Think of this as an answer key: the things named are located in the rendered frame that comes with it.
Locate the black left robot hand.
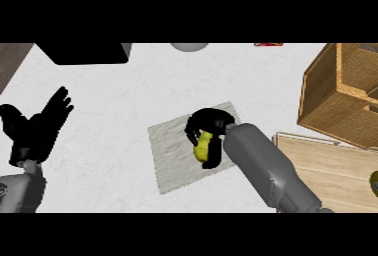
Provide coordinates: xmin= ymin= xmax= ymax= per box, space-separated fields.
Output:
xmin=0 ymin=86 xmax=76 ymax=168

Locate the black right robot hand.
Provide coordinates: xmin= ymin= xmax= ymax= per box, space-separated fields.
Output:
xmin=183 ymin=107 xmax=238 ymax=170

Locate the yellow-green pear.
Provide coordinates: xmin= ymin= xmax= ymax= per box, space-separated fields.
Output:
xmin=192 ymin=130 xmax=214 ymax=164

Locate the pale grey placemat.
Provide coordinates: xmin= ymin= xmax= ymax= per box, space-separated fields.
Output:
xmin=147 ymin=101 xmax=244 ymax=196

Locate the brown wicker basket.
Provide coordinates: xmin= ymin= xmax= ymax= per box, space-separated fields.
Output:
xmin=297 ymin=42 xmax=378 ymax=150

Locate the brown wooden panel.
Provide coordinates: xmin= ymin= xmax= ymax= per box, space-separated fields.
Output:
xmin=0 ymin=42 xmax=36 ymax=96

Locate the grey round object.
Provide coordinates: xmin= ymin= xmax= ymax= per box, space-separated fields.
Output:
xmin=170 ymin=42 xmax=210 ymax=53

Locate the black appliance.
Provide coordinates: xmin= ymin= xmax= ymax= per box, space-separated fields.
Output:
xmin=36 ymin=42 xmax=133 ymax=66

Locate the pale wooden cutting board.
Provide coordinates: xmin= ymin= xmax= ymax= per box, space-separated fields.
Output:
xmin=272 ymin=131 xmax=378 ymax=214

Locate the olive green round object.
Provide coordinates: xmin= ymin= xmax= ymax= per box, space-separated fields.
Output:
xmin=368 ymin=170 xmax=378 ymax=198

